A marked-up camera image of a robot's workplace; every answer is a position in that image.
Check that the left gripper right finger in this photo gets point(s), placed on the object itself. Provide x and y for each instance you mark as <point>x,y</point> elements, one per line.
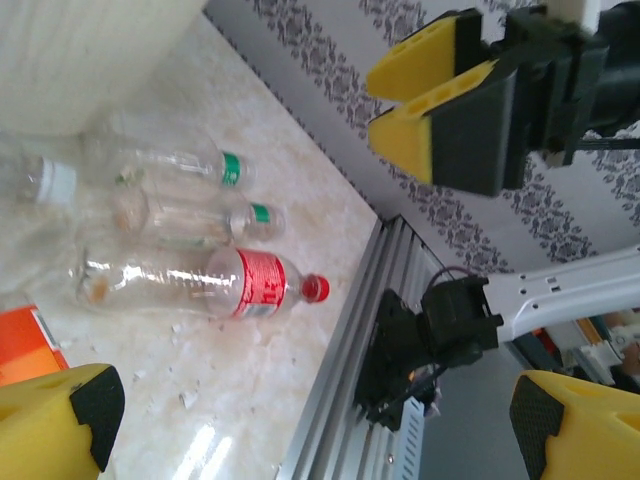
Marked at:
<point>590,440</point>

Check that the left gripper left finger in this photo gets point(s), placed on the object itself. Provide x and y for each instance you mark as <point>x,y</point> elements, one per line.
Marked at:
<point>40,430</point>

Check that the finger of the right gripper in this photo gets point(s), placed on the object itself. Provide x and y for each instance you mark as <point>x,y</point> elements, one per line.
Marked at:
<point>470,145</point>
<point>420,65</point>

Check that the orange label bottle brown cap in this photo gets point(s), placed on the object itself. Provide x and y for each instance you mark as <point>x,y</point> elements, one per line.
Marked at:
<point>25,345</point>

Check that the clear bottle white cap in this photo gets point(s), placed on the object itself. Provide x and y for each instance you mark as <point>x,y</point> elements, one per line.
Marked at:
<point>55,180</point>

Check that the red label bottle red cap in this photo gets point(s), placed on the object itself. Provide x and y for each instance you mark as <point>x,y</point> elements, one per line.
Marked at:
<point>260,282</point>

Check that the clear bottle green cap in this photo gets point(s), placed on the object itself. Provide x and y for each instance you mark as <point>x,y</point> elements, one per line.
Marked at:
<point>175,160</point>
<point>200,220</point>

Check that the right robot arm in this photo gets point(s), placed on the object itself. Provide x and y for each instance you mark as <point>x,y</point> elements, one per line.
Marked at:
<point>560,295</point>

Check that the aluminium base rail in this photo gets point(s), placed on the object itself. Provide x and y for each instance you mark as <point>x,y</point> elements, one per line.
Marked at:
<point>345,360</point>

